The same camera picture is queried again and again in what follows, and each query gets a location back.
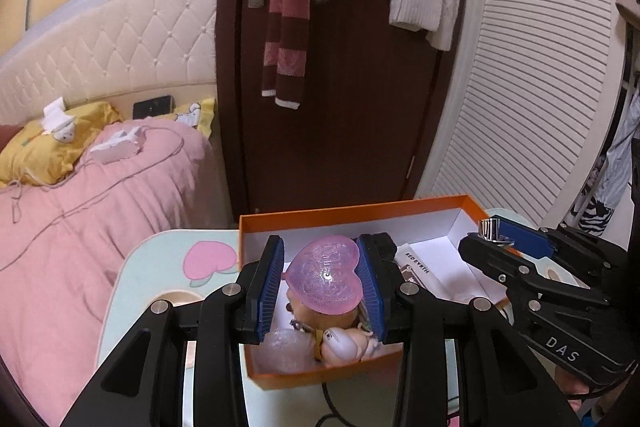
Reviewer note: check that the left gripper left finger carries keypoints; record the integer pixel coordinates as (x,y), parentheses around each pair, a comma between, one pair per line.
(141,382)

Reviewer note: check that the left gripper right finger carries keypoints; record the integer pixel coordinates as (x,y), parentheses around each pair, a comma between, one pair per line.
(500,381)

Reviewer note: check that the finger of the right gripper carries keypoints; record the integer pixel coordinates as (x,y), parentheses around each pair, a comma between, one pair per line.
(526,240)
(520,273)

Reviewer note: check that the small silver metal cap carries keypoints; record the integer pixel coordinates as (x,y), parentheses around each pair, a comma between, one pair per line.
(489,229)

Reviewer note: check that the white cosmetic tube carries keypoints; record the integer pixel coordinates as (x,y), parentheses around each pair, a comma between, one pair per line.
(441,270)

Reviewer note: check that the bubble wrap bundle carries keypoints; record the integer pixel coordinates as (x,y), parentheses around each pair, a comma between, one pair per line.
(286,351)

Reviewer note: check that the cartoon figure keychain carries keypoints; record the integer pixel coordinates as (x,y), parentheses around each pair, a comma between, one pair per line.
(338,347)

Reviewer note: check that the capybara plush with blue cap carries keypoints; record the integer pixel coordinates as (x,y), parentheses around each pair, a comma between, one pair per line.
(341,312)

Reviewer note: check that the pink plastic capsule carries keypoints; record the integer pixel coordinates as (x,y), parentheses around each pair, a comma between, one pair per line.
(323,268)

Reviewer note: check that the person right hand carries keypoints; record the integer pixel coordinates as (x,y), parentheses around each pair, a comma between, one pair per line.
(581,398)

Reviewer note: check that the pink duvet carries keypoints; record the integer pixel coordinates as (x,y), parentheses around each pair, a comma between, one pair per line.
(63,246)

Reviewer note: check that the orange storage box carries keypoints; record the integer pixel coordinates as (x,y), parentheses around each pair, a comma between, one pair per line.
(393,224)

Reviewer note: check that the dark wooden door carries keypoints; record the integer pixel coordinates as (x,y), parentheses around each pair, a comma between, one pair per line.
(373,97)

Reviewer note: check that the yellow pillow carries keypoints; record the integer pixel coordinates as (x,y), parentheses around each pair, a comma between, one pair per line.
(36,157)

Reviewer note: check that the purple phone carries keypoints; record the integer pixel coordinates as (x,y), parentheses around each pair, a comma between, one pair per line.
(153,107)

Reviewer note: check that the red pink striped scarf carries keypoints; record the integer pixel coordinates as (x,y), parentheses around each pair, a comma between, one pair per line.
(285,52)

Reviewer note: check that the cream tufted headboard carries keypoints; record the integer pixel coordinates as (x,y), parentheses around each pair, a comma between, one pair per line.
(122,51)

